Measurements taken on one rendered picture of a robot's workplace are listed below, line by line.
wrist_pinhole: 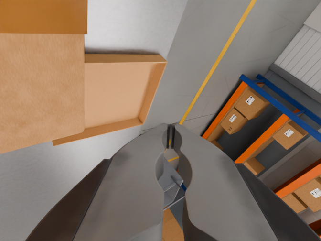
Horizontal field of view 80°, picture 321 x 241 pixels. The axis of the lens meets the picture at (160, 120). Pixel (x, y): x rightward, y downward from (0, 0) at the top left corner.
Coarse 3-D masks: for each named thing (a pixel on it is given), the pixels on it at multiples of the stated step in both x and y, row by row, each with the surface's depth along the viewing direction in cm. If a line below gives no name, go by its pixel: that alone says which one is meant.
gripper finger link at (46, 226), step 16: (96, 176) 8; (80, 192) 7; (64, 208) 7; (80, 208) 7; (48, 224) 6; (64, 224) 6; (80, 224) 6; (32, 240) 6; (48, 240) 6; (64, 240) 6
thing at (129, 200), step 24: (144, 144) 10; (168, 144) 12; (120, 168) 8; (144, 168) 8; (96, 192) 7; (120, 192) 7; (144, 192) 7; (96, 216) 6; (120, 216) 6; (144, 216) 6; (96, 240) 6; (120, 240) 6; (144, 240) 6
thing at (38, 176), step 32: (96, 0) 37; (128, 0) 41; (160, 0) 45; (96, 32) 42; (128, 32) 46; (160, 32) 51; (128, 128) 75; (0, 160) 52; (32, 160) 59; (64, 160) 67; (96, 160) 79; (0, 192) 61; (32, 192) 70; (64, 192) 83; (0, 224) 73; (32, 224) 87
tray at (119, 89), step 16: (96, 64) 43; (112, 64) 49; (128, 64) 52; (144, 64) 55; (160, 64) 57; (96, 80) 50; (112, 80) 53; (128, 80) 57; (144, 80) 60; (96, 96) 54; (112, 96) 57; (128, 96) 61; (144, 96) 66; (96, 112) 59; (112, 112) 63; (128, 112) 67; (144, 112) 69; (96, 128) 62; (112, 128) 65
